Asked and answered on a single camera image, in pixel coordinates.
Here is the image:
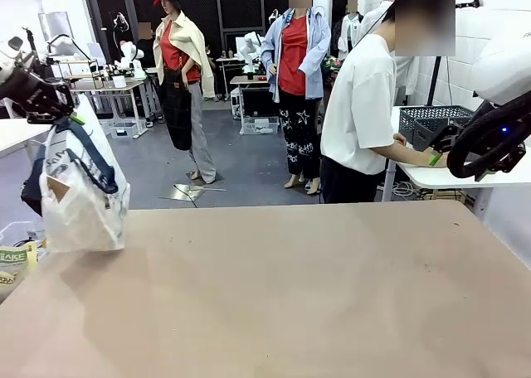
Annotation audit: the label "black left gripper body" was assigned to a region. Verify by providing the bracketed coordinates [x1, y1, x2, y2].
[0, 68, 58, 114]

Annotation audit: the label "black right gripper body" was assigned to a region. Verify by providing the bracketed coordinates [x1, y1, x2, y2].
[470, 118, 531, 183]

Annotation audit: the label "small grey plastic basket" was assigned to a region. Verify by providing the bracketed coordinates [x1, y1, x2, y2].
[412, 118, 452, 153]

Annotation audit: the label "clear shopping bag navy handles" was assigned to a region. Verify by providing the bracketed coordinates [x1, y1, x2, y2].
[20, 94, 132, 254]

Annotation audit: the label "person's right forearm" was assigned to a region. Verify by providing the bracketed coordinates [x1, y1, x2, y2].
[382, 145, 429, 167]

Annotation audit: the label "person's right hand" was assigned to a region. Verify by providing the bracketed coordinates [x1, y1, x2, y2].
[425, 151, 451, 168]

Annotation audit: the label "white side table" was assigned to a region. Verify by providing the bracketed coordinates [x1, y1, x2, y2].
[380, 106, 531, 230]

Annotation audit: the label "large grey plastic basket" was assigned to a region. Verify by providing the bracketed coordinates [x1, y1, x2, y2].
[397, 104, 475, 141]

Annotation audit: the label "white work table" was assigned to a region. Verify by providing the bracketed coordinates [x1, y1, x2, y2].
[0, 118, 53, 160]

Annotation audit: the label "black tripod stand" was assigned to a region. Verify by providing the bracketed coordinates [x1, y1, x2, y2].
[22, 27, 43, 80]

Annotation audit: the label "black light stand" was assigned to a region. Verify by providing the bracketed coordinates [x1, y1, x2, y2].
[426, 56, 442, 108]

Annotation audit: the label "grey work table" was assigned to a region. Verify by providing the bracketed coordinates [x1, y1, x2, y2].
[69, 77, 158, 139]

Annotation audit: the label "clear plastic storage box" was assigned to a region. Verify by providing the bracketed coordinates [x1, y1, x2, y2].
[241, 115, 280, 137]
[110, 120, 147, 140]

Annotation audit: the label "mannequin with white shirt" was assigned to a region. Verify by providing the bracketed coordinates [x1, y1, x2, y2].
[359, 0, 421, 98]

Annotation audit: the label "standing person in black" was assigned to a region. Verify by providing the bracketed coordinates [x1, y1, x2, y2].
[135, 21, 162, 122]

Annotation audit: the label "person in white t-shirt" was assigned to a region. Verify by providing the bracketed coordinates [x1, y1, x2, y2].
[319, 0, 453, 205]

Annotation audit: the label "mannequin with cream jacket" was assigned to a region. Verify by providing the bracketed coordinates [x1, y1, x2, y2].
[150, 0, 218, 186]

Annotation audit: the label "floral patterned cloth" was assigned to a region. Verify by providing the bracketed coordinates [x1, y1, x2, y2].
[323, 56, 343, 85]

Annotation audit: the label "mannequin in black white outfit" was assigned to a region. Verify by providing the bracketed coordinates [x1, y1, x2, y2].
[337, 0, 366, 61]

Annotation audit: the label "cream pack green print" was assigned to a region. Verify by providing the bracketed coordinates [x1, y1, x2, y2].
[0, 240, 41, 301]

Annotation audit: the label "mannequin with blue shirt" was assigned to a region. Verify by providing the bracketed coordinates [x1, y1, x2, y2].
[261, 0, 333, 196]

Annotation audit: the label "table with black cabinet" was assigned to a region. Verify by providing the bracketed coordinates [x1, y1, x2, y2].
[229, 74, 278, 119]

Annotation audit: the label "white cable bundle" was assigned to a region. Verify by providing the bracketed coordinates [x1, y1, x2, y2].
[389, 181, 466, 201]

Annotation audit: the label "grey wall panel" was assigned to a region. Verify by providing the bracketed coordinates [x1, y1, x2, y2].
[37, 11, 71, 44]

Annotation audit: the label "metal mannequin base plate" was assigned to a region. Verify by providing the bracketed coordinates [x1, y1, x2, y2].
[159, 182, 207, 201]

